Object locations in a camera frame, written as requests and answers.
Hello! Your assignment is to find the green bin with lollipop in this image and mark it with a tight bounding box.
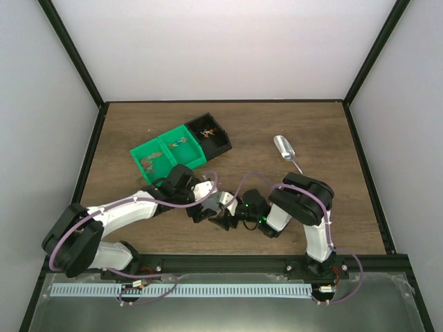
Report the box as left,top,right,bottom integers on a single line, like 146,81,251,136
157,124,207,169

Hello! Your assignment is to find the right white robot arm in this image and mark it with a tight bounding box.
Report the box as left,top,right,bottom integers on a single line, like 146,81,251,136
209,172,334,279

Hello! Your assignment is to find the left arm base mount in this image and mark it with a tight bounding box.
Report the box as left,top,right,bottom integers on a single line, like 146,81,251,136
100,255,163,281

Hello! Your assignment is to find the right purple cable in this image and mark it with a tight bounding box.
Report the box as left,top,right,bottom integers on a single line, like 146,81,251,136
231,172,364,306

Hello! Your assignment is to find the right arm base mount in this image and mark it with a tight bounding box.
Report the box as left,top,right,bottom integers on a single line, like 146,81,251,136
284,254,349,283

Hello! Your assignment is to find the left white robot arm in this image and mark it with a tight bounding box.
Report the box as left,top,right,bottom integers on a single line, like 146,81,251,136
42,165,217,279

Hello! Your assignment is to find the black plastic bin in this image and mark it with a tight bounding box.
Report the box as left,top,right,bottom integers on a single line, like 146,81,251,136
185,113,232,160

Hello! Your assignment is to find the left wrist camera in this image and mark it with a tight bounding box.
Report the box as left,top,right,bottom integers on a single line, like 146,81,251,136
192,181,218,202

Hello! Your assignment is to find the pile of star candies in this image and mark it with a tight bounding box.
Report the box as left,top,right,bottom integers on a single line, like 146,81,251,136
140,152,163,173

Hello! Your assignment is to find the grey metal front panel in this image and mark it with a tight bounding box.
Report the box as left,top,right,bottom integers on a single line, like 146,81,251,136
30,273,424,331

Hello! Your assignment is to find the light blue slotted cable duct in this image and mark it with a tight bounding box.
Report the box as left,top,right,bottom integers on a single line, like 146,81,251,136
50,283,312,299

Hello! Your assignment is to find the metal scoop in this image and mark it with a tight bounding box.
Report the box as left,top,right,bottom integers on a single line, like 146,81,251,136
273,136,303,174

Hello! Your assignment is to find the round grey lid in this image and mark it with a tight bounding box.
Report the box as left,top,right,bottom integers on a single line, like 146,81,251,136
201,193,221,213

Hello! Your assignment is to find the black aluminium frame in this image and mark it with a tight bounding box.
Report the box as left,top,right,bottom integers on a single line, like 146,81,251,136
39,1,434,331

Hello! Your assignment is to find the green bin with star candies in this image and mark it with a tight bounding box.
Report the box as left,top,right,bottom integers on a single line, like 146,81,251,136
130,138,177,184

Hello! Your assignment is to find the blue lollipop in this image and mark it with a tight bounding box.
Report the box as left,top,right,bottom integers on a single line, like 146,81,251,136
169,137,187,149

